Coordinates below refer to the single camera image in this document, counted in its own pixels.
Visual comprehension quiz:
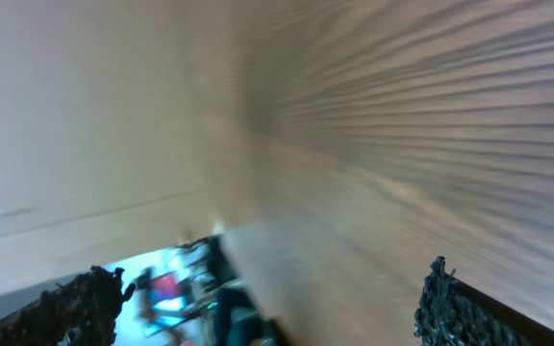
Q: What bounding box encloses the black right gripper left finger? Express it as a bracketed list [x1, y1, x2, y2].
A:
[0, 265, 136, 346]

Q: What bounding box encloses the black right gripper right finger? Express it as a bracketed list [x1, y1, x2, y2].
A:
[415, 256, 554, 346]

